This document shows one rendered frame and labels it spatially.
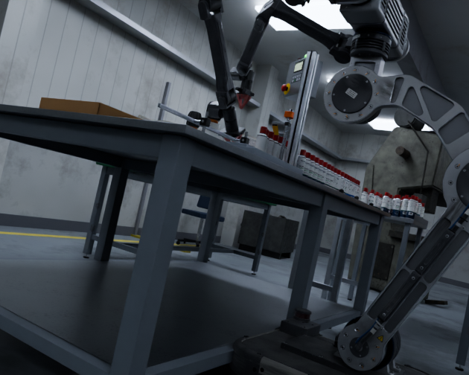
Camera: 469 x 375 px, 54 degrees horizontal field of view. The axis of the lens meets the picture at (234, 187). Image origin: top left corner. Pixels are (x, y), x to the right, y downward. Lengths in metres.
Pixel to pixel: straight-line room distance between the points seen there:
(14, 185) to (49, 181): 0.39
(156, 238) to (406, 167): 5.30
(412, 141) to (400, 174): 0.44
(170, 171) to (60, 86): 4.23
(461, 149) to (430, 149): 4.64
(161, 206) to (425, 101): 0.91
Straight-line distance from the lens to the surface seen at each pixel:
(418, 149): 6.20
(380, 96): 1.60
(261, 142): 2.23
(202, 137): 1.09
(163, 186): 1.09
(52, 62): 5.20
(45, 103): 1.49
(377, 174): 6.31
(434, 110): 1.56
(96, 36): 5.57
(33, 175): 5.13
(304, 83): 2.32
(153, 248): 1.09
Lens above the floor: 0.67
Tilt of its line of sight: 2 degrees up
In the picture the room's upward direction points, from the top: 12 degrees clockwise
